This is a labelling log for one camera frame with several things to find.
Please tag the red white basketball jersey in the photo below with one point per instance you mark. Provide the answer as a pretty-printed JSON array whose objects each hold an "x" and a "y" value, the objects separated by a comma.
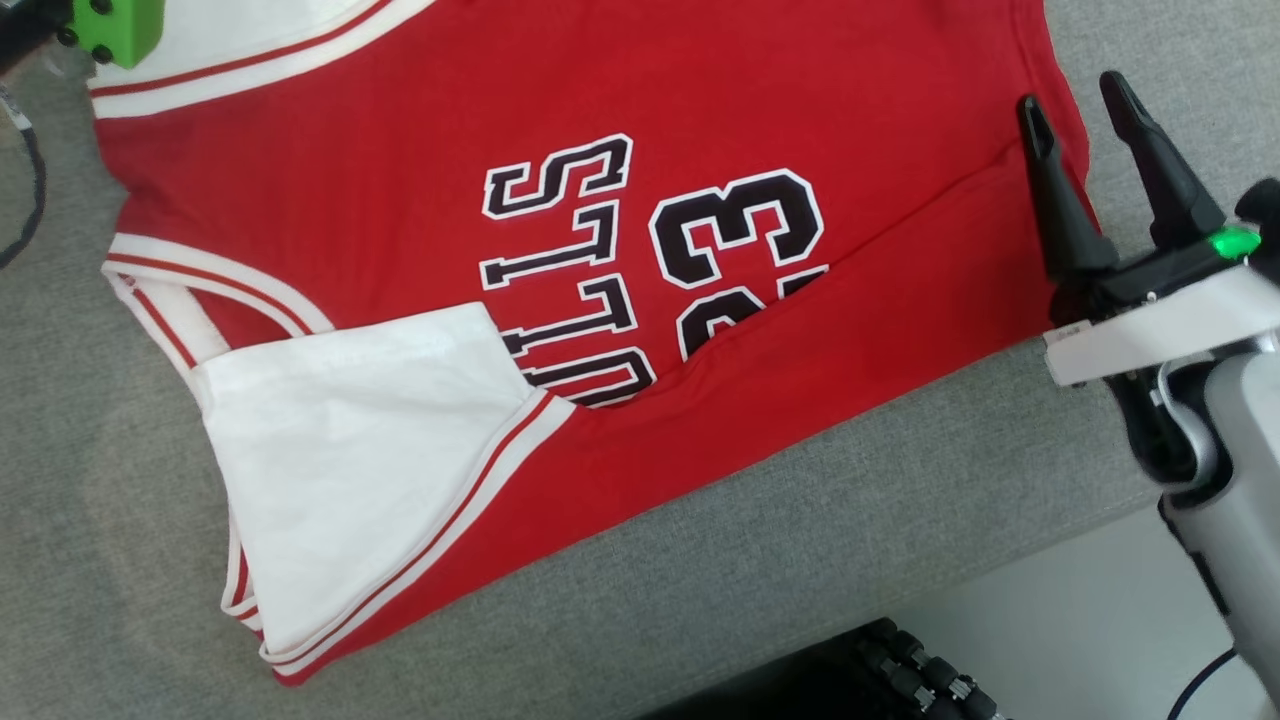
[{"x": 850, "y": 100}]

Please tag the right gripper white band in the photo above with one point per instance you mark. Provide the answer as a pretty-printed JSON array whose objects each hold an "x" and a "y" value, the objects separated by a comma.
[{"x": 1170, "y": 320}]

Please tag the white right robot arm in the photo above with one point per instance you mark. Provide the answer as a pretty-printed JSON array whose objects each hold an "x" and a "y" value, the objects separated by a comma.
[{"x": 1245, "y": 450}]

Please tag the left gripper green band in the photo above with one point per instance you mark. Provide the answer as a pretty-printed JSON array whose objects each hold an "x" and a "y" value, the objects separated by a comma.
[{"x": 120, "y": 25}]

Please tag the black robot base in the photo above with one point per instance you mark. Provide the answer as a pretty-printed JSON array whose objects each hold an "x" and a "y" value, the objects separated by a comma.
[{"x": 860, "y": 675}]

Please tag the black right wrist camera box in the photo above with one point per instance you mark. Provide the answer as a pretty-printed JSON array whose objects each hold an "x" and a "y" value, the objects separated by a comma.
[{"x": 1262, "y": 210}]

